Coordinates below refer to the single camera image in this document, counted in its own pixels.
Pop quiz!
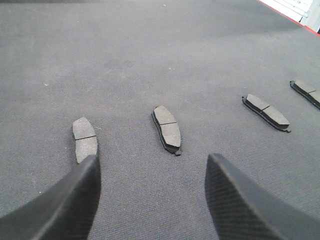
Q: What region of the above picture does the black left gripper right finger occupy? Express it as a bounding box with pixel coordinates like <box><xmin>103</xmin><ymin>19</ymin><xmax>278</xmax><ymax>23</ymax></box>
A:
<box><xmin>204</xmin><ymin>153</ymin><xmax>320</xmax><ymax>240</ymax></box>

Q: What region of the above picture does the dark conveyor belt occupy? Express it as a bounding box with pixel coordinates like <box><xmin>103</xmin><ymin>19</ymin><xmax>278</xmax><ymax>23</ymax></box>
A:
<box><xmin>0</xmin><ymin>0</ymin><xmax>320</xmax><ymax>240</ymax></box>

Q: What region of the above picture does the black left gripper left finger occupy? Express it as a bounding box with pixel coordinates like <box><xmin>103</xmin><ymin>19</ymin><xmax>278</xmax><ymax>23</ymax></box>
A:
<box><xmin>0</xmin><ymin>155</ymin><xmax>101</xmax><ymax>240</ymax></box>

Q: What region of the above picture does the brake pad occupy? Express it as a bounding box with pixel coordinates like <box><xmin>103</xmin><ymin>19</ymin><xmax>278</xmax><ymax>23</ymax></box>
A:
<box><xmin>242</xmin><ymin>93</ymin><xmax>291</xmax><ymax>133</ymax></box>
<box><xmin>151</xmin><ymin>105</ymin><xmax>182</xmax><ymax>156</ymax></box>
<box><xmin>289</xmin><ymin>80</ymin><xmax>320</xmax><ymax>109</ymax></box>
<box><xmin>72</xmin><ymin>116</ymin><xmax>99</xmax><ymax>164</ymax></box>

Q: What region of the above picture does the red white conveyor side rail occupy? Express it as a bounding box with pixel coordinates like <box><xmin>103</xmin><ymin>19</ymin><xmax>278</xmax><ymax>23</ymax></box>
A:
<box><xmin>259</xmin><ymin>0</ymin><xmax>320</xmax><ymax>37</ymax></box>

